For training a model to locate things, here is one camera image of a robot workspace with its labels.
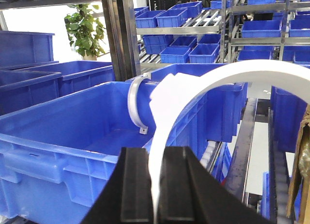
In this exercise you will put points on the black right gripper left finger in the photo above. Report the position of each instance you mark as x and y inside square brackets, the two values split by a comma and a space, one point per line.
[126, 198]

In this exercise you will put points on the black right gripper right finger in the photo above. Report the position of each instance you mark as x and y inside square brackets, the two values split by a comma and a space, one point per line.
[190, 195]

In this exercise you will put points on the white PVC pipe clamp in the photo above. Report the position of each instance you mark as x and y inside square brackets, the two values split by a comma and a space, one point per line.
[174, 92]

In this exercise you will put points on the large blue plastic bin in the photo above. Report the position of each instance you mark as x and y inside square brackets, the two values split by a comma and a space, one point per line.
[56, 157]

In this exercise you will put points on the blue bin left side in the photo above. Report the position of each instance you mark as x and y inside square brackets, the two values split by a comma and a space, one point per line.
[21, 85]

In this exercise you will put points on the brown cardboard box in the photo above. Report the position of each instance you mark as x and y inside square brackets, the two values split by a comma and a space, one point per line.
[301, 172]

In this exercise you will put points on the green potted plant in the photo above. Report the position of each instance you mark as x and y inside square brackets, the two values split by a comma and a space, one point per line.
[85, 31]

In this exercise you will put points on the steel shelf upright post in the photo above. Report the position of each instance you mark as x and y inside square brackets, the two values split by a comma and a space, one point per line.
[122, 38]

